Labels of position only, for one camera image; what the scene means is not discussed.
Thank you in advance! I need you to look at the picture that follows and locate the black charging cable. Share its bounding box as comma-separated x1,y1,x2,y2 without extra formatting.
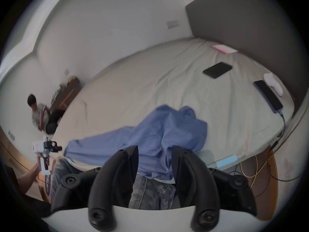
270,110,287,152

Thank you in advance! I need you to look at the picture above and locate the white hand controller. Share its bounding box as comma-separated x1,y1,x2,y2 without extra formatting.
263,72,283,97

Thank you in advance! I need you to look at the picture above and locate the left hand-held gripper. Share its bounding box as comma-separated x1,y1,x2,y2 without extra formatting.
32,137,63,177

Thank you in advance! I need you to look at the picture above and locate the phone in blue case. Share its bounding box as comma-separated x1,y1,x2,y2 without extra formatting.
253,80,283,114

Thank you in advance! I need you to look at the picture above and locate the black phone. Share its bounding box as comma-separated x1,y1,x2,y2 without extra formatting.
202,62,233,79

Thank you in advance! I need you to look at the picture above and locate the pink and white card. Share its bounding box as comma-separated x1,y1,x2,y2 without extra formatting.
210,44,239,55

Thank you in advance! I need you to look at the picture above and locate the person's left forearm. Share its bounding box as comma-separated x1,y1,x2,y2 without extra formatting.
17,164,41,194

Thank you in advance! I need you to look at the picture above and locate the bed with beige sheet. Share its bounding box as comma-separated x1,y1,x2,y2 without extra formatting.
52,36,296,178

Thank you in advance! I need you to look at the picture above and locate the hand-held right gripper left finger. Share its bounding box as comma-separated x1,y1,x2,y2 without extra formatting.
51,145,139,232

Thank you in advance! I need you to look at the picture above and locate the person's left hand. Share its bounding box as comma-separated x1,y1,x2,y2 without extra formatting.
34,153,50,178

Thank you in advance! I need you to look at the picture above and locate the blue shirt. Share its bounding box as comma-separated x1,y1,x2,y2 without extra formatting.
64,105,208,182

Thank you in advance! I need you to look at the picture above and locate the grey padded headboard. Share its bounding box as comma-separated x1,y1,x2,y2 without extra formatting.
185,0,309,116

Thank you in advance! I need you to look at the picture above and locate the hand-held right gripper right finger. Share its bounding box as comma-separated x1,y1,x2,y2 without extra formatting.
171,145,258,231

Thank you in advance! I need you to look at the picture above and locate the brown wooden bedside table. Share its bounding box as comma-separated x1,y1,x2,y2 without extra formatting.
238,145,278,221

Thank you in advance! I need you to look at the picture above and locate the yellow cable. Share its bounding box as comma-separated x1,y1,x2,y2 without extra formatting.
240,151,277,189

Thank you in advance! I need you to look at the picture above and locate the dark wooden side table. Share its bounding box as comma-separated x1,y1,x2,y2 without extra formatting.
51,77,81,111

